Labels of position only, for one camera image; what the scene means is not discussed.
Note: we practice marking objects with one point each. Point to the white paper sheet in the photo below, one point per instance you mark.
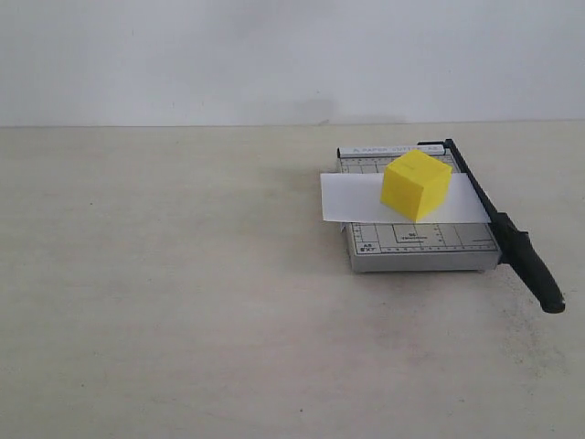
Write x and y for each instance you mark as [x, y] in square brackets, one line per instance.
[354, 198]

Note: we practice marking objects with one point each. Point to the grey paper cutter base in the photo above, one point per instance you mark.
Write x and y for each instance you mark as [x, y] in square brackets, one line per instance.
[402, 247]

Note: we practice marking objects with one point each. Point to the black cutter blade arm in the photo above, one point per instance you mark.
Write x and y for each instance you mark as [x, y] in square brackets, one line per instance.
[515, 245]

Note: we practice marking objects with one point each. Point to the yellow cube block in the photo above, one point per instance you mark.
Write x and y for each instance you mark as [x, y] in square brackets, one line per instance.
[415, 184]

